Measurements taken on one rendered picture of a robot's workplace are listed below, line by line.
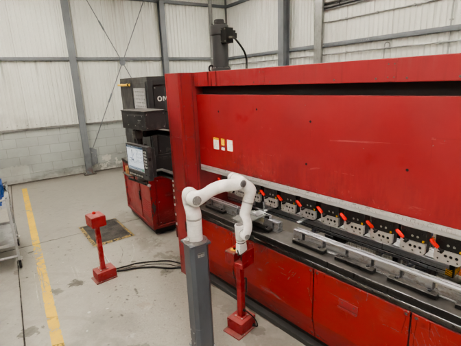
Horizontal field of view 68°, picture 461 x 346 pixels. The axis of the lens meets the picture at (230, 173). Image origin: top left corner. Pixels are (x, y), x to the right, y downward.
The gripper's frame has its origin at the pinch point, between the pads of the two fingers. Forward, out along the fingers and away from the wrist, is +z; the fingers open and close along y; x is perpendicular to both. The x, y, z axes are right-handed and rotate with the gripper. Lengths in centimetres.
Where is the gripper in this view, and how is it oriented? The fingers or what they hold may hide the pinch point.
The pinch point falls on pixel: (242, 257)
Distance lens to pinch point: 304.7
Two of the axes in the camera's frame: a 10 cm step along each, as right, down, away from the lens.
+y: -6.7, 3.0, -6.8
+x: 7.4, 1.5, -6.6
